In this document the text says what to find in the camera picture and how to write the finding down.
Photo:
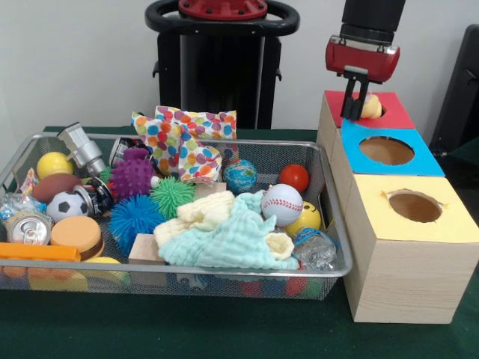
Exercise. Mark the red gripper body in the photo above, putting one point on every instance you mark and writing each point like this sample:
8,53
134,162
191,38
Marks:
363,60

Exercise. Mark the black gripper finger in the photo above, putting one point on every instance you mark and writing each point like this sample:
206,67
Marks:
348,97
361,99

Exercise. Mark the yellow plush duck toy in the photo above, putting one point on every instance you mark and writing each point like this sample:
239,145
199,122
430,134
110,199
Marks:
372,106

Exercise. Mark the blue green globe ball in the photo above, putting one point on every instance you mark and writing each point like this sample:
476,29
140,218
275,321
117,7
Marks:
240,176

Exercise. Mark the wooden three-hole box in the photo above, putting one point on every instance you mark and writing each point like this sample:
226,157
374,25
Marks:
404,276

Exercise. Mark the shallow mesh bin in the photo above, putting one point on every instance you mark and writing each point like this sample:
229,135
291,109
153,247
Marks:
224,289

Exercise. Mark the red orange ball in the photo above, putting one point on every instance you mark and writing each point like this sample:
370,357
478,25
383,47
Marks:
295,178

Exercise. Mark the black upright panel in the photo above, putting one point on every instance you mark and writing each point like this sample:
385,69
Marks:
460,93

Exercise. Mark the dark green side-table cloth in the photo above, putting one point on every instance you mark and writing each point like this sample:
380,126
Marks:
467,161

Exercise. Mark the white baseball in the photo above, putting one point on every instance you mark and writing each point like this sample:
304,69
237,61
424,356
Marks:
281,205

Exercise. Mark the yellow ball with black band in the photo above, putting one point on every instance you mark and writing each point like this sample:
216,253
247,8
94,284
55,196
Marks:
308,220

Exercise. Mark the pale yellow muslin cloth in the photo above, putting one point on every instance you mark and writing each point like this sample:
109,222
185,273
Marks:
202,211

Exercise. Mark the teal muslin cloth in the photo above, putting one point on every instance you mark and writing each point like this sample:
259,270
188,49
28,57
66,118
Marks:
232,243

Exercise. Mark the green spiky ball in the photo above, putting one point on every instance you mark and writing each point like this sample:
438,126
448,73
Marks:
174,196

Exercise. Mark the purple knobbly toy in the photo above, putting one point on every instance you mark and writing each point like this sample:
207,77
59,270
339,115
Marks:
131,174

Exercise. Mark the blue spiky ball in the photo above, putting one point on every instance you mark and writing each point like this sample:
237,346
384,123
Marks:
136,220

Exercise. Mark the dark green table cloth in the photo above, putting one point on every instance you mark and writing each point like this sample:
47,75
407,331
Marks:
187,329

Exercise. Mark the plain yellow ball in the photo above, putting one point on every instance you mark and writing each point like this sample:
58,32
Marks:
54,165

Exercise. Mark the orange foam disc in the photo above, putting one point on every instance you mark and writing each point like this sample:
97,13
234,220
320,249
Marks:
75,232

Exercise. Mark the brown toy football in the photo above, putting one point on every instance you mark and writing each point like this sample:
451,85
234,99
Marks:
56,188

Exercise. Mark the orange toy brick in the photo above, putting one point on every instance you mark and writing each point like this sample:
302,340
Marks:
37,252

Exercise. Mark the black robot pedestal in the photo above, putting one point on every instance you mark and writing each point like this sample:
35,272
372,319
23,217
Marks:
224,75

